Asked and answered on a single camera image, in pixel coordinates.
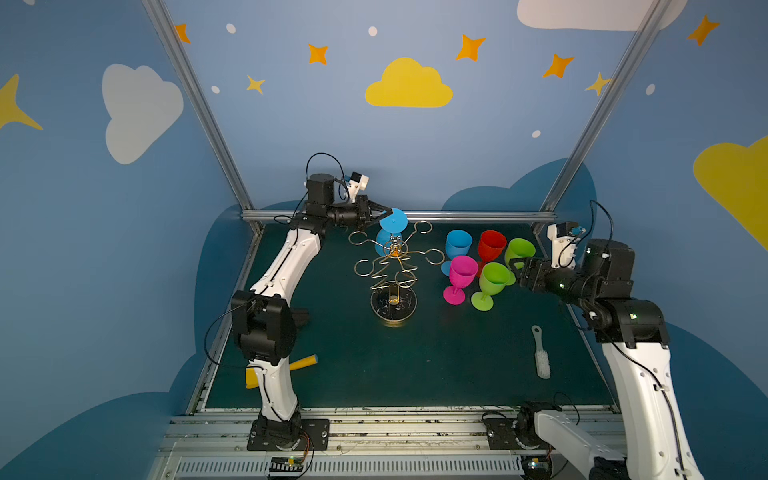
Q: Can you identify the right aluminium corner post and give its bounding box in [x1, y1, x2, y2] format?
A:
[539, 0, 673, 215]

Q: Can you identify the pink wine glass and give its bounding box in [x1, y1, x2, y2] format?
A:
[443, 255, 478, 305]

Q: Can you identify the gold wire glass rack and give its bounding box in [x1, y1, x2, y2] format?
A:
[348, 220, 446, 328]

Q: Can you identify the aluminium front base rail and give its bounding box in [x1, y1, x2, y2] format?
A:
[148, 406, 580, 479]

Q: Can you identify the green wine glass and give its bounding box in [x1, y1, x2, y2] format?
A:
[471, 262, 517, 312]
[504, 238, 537, 270]

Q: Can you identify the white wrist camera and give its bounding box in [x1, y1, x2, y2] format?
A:
[345, 171, 369, 203]
[547, 221, 585, 269]

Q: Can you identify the right green circuit board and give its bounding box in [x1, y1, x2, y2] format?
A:
[521, 456, 553, 480]

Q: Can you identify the left green circuit board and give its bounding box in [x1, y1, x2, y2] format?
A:
[266, 456, 305, 478]

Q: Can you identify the green circuit board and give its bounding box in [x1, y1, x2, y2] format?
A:
[266, 456, 305, 478]
[521, 456, 553, 480]

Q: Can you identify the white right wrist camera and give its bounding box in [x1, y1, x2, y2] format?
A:
[547, 221, 585, 269]

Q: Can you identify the white cleaning brush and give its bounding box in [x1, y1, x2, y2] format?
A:
[531, 325, 551, 380]

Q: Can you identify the red wine glass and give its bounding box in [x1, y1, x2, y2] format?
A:
[478, 230, 508, 269]

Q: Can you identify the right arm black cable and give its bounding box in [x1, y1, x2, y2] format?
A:
[557, 199, 616, 265]

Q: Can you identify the horizontal aluminium back rail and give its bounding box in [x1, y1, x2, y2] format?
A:
[241, 209, 556, 223]

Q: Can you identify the aluminium corner post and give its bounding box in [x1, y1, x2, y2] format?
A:
[142, 0, 253, 213]
[539, 0, 673, 215]

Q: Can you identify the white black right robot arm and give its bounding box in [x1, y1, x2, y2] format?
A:
[508, 239, 703, 479]

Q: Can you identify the blue wine glass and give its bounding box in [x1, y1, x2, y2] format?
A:
[441, 229, 473, 276]
[375, 208, 408, 256]

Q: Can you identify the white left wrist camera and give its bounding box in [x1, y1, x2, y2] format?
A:
[345, 171, 369, 203]

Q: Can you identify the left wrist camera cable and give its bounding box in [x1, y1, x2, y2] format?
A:
[304, 152, 350, 202]

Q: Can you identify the left aluminium corner post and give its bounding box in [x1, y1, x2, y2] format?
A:
[142, 0, 253, 213]

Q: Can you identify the left side aluminium floor rail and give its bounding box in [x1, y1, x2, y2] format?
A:
[184, 233, 262, 416]

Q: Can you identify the yellow plastic scoop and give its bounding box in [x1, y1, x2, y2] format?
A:
[245, 355, 318, 389]

